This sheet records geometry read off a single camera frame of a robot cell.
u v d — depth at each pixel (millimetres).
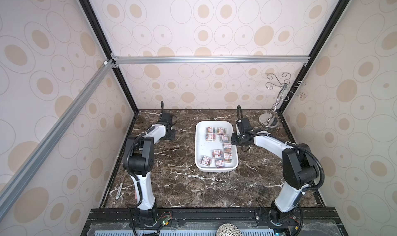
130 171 493
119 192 811
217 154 922
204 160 900
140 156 530
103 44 827
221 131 1035
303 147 503
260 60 1742
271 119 1098
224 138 1000
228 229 686
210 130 1056
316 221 733
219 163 896
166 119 811
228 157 919
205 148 984
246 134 700
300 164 488
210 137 1003
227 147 970
